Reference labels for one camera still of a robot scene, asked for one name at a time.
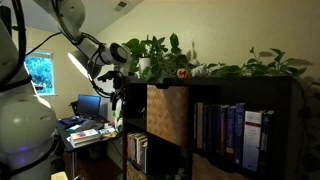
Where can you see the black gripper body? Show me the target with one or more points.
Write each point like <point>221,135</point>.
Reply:
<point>120,83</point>

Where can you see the brown woven storage basket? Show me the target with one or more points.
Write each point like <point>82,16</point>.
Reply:
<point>210,170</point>
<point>135,172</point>
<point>166,113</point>

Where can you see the orange sock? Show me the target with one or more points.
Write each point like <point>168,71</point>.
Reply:
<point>182,73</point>

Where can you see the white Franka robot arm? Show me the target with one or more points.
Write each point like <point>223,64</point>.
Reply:
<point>26,126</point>

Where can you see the white rounded object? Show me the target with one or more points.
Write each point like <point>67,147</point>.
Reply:
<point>119,121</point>

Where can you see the black laptop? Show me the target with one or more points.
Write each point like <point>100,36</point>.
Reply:
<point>88,105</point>

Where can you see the colourful small box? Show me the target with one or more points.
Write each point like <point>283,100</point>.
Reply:
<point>109,131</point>

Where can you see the white plant pot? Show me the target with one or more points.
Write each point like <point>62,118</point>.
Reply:
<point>144,65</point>

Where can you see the grey flat device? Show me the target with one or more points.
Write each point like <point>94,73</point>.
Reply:
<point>85,126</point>

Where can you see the colourful cover book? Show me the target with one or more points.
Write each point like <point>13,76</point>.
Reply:
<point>85,134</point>

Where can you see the grey desk lamp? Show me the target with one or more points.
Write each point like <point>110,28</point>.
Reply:
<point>81,65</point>

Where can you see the orange red book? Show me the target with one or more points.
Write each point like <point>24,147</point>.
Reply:
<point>128,145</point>

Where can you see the blue paperback book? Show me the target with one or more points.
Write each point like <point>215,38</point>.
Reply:
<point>132,146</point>

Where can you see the blue cloth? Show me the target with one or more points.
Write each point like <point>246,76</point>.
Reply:
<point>70,121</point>

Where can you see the green pothos plant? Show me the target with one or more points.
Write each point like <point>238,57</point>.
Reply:
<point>160,56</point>

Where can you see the white thick book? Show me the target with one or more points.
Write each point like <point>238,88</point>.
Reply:
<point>85,142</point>

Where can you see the white paperback book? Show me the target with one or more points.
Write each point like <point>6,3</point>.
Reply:
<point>137,150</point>

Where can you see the dark desk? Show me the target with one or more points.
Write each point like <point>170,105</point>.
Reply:
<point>64,135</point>

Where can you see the grey blue book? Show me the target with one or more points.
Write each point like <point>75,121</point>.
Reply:
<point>144,155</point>

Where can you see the ceiling air vent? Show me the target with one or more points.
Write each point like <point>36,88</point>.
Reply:
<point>120,5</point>

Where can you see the tan hardcover book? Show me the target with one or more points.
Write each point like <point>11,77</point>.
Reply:
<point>199,125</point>

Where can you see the cream coloured object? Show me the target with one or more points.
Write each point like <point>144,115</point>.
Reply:
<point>59,176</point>

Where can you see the grey round stone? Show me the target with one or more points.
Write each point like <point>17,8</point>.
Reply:
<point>169,177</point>
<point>180,172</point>

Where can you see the black hardcover book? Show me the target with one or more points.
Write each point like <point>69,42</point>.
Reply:
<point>207,126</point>
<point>215,128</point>

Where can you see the black cube bookshelf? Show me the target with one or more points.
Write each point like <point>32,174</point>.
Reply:
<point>213,87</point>

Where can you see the dark brown book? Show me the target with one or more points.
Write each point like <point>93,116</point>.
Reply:
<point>223,130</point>

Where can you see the navy book yellow label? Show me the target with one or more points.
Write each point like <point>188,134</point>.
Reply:
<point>230,131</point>

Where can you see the blue Circuits book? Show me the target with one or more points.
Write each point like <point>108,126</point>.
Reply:
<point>239,133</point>

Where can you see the white book red band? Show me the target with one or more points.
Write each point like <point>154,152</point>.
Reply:
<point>252,140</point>

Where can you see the black book white text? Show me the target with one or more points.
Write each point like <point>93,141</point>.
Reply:
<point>266,136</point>

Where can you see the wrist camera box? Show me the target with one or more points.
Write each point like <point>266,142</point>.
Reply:
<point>106,76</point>

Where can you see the window with white frame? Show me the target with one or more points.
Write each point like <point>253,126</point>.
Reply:
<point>40,71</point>

